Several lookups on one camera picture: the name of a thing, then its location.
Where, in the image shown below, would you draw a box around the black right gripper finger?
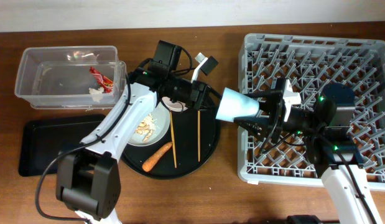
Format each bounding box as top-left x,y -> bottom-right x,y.
244,90 -> 281,98
234,117 -> 267,138

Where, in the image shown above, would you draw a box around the light blue cup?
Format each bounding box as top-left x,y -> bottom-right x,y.
216,88 -> 259,123

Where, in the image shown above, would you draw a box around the red snack wrapper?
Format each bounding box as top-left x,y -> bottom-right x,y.
89,67 -> 114,93

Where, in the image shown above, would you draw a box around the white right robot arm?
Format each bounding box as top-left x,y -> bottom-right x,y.
233,78 -> 382,223

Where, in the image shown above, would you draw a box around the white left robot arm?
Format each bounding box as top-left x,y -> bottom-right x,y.
35,68 -> 213,223

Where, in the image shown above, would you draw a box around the grey dishwasher rack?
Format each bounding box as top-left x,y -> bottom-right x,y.
237,34 -> 385,192

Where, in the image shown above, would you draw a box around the right wooden chopstick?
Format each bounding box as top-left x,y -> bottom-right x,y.
197,110 -> 201,162

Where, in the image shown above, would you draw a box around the wooden chopstick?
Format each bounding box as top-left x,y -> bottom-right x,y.
197,110 -> 201,162
169,111 -> 177,168

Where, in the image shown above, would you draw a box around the white bowl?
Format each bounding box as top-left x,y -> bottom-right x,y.
162,97 -> 187,112

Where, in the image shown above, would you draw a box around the left wooden chopstick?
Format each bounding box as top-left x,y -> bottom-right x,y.
169,111 -> 177,168

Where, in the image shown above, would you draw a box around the round black tray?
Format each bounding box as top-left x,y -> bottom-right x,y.
121,108 -> 221,180

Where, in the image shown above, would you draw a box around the grey plate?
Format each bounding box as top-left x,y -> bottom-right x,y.
128,103 -> 170,146

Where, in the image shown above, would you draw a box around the peanut shells food scraps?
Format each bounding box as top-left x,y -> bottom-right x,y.
135,113 -> 156,142

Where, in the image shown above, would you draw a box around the orange carrot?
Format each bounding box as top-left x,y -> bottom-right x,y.
142,142 -> 173,172

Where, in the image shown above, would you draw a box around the white scrap in bin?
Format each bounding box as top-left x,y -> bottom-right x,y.
89,87 -> 104,103

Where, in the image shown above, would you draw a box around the black base block bottom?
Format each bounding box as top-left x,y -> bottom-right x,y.
285,215 -> 322,224

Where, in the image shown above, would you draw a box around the clear plastic bin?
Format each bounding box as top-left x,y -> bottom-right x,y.
14,45 -> 126,110

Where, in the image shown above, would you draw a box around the black rectangular tray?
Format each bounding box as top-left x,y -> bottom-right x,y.
18,114 -> 105,177

